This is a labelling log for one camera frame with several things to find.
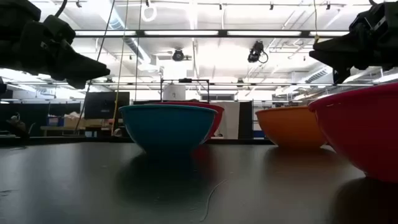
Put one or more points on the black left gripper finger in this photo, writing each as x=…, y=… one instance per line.
x=77, y=80
x=87, y=68

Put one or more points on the cardboard box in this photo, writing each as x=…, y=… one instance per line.
x=74, y=120

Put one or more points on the nested stack of coloured bowls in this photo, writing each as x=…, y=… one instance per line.
x=218, y=119

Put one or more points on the teal plastic bowl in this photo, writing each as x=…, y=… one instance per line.
x=168, y=127

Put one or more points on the black overhead camera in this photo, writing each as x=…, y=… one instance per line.
x=178, y=55

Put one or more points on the blue storage bin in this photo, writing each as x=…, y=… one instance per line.
x=54, y=120

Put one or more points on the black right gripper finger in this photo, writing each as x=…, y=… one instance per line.
x=335, y=49
x=342, y=73

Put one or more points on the orange plastic bowl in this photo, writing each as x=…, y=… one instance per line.
x=289, y=127

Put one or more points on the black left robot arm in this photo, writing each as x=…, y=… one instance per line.
x=15, y=14

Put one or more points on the black computer monitor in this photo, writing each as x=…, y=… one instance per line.
x=105, y=105

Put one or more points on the small pink plastic bowl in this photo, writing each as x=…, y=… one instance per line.
x=363, y=130

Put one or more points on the black overhead frame bar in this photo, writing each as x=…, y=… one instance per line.
x=217, y=33

